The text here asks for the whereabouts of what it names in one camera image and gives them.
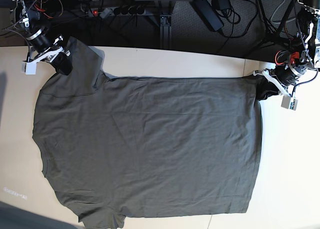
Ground white cable on floor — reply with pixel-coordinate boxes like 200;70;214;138
271;0;301;25

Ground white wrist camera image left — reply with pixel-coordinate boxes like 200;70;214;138
21;61;37;75

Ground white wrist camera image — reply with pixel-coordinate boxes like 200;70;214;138
21;61;37;75
281;96;298;111

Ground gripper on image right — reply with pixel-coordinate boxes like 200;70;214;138
253;64;304;101

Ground dark grey T-shirt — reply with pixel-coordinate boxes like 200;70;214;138
32;37;262;229

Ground aluminium frame post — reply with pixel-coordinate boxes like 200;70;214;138
159;15;172;50

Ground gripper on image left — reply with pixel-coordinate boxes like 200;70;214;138
24;26;73;76

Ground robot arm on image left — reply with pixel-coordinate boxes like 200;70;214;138
4;0;73;76

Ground black power adapter brick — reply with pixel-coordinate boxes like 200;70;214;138
191;0;224;32

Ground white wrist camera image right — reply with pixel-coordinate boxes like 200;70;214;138
281;96;298;111

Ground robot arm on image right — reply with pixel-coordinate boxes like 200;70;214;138
251;0;320;103

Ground black power strip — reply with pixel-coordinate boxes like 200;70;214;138
87;5;147;19

